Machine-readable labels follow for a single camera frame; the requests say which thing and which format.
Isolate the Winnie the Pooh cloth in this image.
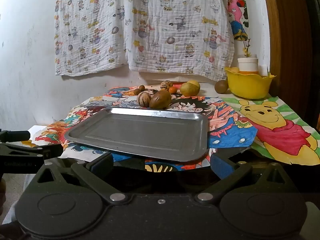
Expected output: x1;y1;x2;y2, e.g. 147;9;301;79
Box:
220;96;320;166

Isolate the colourful cartoon poster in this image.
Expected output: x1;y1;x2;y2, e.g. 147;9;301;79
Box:
34;81;258;173

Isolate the brown kiwi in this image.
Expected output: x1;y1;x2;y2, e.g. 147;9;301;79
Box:
214;80;229;93

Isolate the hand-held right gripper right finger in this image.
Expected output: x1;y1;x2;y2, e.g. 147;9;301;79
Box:
194;153;298;203

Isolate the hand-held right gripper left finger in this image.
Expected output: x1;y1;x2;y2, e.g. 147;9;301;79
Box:
30;152;127;204

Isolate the white printed muslin blanket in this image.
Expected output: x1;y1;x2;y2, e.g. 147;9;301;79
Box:
54;0;235;81

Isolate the brown oval fruit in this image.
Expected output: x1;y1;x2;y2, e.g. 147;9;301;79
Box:
149;90;172;109

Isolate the colourful wall poster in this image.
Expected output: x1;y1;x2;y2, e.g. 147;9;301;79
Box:
225;0;248;42

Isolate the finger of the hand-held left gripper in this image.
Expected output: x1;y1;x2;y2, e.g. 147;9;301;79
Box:
0;129;31;142
0;142;64;159

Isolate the twig with yellow flowers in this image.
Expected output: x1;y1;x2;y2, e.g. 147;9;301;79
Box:
241;38;252;58

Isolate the white jar with orange band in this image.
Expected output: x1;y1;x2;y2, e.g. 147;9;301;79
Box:
237;57;259;75

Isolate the wooden door frame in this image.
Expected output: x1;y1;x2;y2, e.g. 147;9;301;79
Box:
261;0;320;130

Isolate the yellow plastic basket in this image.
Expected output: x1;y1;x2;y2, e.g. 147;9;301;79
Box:
224;66;277;99

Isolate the metal tray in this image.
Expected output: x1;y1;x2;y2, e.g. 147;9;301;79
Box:
64;107;209;162

